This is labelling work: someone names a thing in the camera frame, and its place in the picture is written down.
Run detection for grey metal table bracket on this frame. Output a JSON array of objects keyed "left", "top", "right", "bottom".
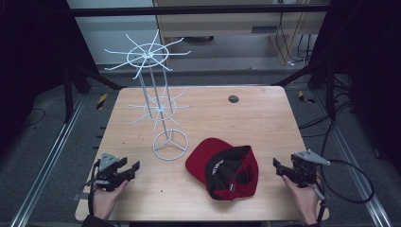
[{"left": 71, "top": 191, "right": 90, "bottom": 202}]

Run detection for white cabinet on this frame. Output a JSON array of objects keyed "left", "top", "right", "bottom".
[{"left": 66, "top": 0, "right": 159, "bottom": 66}]

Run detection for red and black cap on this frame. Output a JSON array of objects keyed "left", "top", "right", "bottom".
[{"left": 184, "top": 137, "right": 260, "bottom": 201}]

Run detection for white wire display rack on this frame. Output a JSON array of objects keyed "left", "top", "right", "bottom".
[{"left": 103, "top": 28, "right": 192, "bottom": 162}]

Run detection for yellow and black tape strip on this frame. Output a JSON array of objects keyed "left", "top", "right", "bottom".
[
  {"left": 297, "top": 90, "right": 317, "bottom": 105},
  {"left": 96, "top": 93, "right": 109, "bottom": 111}
]

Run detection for dark curtain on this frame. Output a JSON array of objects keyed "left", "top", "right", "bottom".
[
  {"left": 310, "top": 0, "right": 401, "bottom": 175},
  {"left": 0, "top": 0, "right": 99, "bottom": 159}
]

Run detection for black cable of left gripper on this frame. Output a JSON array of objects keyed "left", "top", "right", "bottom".
[{"left": 87, "top": 158, "right": 101, "bottom": 217}]

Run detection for person's left hand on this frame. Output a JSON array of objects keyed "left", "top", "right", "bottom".
[{"left": 92, "top": 179, "right": 130, "bottom": 221}]

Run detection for wooden desk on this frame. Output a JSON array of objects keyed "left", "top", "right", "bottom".
[{"left": 152, "top": 0, "right": 331, "bottom": 66}]

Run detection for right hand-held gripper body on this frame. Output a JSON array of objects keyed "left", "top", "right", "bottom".
[{"left": 290, "top": 148, "right": 332, "bottom": 189}]

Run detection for black cables under desk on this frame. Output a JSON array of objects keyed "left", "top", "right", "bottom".
[{"left": 274, "top": 11, "right": 314, "bottom": 67}]

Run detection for black horizontal frame bar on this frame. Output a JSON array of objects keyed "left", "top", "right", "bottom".
[{"left": 66, "top": 4, "right": 331, "bottom": 17}]

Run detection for person's right hand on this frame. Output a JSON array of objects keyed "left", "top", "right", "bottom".
[{"left": 281, "top": 174, "right": 322, "bottom": 226}]

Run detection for black metal stand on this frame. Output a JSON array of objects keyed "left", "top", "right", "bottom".
[
  {"left": 61, "top": 60, "right": 125, "bottom": 125},
  {"left": 270, "top": 61, "right": 338, "bottom": 121}
]

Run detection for black cable loop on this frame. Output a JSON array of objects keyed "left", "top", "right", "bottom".
[{"left": 317, "top": 159, "right": 375, "bottom": 204}]

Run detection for aluminium floor rail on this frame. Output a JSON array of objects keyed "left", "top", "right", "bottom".
[
  {"left": 314, "top": 90, "right": 395, "bottom": 227},
  {"left": 9, "top": 94, "right": 87, "bottom": 227}
]

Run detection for bundle of black floor cables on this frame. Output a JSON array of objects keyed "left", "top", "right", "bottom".
[{"left": 297, "top": 75, "right": 358, "bottom": 165}]

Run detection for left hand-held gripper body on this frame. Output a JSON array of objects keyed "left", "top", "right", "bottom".
[{"left": 93, "top": 152, "right": 129, "bottom": 192}]

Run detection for thin black floor cable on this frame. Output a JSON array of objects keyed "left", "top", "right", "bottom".
[{"left": 22, "top": 107, "right": 47, "bottom": 129}]

